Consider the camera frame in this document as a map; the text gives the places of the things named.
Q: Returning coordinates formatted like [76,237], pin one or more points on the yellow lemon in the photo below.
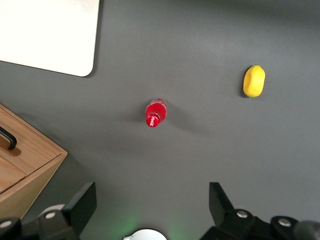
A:
[253,81]

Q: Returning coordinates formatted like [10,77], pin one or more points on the red cola bottle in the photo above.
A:
[156,112]

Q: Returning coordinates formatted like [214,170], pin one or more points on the cream rectangular plastic tray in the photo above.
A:
[45,32]

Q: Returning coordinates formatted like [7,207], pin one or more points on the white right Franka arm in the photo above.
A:
[147,236]

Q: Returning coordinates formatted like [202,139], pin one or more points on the oak wooden drawer cabinet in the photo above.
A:
[30,195]

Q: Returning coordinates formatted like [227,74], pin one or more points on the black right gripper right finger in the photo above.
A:
[222,207]

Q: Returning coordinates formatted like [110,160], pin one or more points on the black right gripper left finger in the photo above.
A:
[80,205]

